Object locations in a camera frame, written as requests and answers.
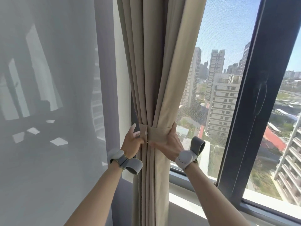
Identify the person's right hand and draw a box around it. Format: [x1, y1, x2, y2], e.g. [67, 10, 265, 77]
[149, 122, 185, 162]

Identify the person's left hand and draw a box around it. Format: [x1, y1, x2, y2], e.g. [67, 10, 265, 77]
[120, 123, 147, 160]

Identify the beige curtain strap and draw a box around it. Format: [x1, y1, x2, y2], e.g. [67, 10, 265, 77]
[139, 123, 174, 144]

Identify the beige curtain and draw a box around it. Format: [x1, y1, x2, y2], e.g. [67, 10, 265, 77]
[116, 0, 208, 226]

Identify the person's left forearm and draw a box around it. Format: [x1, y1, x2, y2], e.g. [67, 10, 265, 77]
[63, 162, 124, 226]

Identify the person's right forearm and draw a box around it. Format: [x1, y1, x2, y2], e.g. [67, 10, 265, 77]
[184, 163, 251, 226]

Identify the white grey wrist tracker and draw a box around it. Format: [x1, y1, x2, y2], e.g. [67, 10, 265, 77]
[175, 136, 206, 169]
[107, 148, 144, 175]

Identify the white window sill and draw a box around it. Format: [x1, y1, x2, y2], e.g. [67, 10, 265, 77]
[168, 193, 301, 226]

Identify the glossy white wardrobe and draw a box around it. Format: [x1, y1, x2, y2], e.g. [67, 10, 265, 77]
[0, 0, 112, 226]

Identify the slim white tower building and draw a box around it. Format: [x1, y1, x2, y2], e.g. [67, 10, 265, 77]
[205, 49, 226, 101]

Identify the distant white tower building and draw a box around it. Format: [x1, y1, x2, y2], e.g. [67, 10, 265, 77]
[238, 41, 251, 74]

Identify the beige balcony apartment building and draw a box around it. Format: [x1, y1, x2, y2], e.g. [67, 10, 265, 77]
[274, 113, 301, 206]

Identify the dark window handle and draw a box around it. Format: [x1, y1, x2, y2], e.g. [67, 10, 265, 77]
[253, 72, 268, 116]

